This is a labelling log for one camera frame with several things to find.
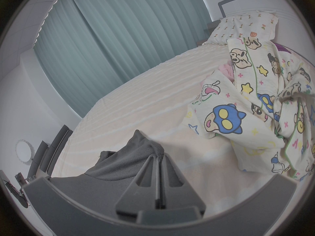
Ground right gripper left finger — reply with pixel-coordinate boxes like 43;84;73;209
116;155;159;217

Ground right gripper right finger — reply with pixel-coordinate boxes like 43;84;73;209
159;154;206;216

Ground black garment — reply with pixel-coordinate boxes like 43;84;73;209
85;129;165;182

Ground bed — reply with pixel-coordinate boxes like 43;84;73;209
27;0;315;218

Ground white printed pyjamas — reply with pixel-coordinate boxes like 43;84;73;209
182;37;315;182

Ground pink garment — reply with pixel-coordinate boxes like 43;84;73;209
200;60;236;86

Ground blue-green curtain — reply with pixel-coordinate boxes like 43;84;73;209
33;0;212;119

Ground grey bedside table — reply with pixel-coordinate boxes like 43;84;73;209
196;19;221;46

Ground purple garment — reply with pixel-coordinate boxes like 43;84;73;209
274;42;292;55

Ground white printed pillow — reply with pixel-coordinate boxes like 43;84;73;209
202;10;279;46

